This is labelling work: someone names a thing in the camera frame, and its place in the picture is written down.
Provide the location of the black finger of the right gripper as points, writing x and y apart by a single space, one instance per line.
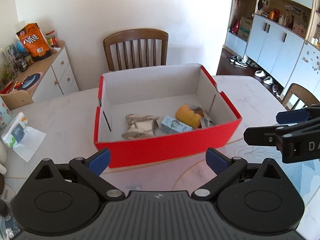
262 136

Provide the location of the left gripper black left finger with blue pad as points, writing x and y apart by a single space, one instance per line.
88 172

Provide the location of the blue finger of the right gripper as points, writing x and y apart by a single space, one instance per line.
293 117

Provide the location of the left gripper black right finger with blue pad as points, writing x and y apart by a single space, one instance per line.
226 170

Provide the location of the white refrigerator with magnets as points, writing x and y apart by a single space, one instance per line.
306 71

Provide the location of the small printed sachet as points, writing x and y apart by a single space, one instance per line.
206 121

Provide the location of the silver foil snack packet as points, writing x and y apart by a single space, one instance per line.
140 126

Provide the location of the yellow orange toy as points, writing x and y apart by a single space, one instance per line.
190 116

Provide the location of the small light blue carton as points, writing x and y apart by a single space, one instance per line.
171 125

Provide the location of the red cardboard box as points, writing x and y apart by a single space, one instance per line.
160 91

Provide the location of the sneakers on floor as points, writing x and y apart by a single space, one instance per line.
238 61

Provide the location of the white sideboard cabinet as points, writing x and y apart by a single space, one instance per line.
56 79

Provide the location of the brown wooden chair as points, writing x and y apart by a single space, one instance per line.
136 48

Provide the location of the red lid jar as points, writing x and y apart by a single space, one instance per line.
51 38

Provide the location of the orange snack bag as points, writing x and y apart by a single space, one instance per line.
34 42

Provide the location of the white wall cabinet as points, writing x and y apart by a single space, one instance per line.
271 33

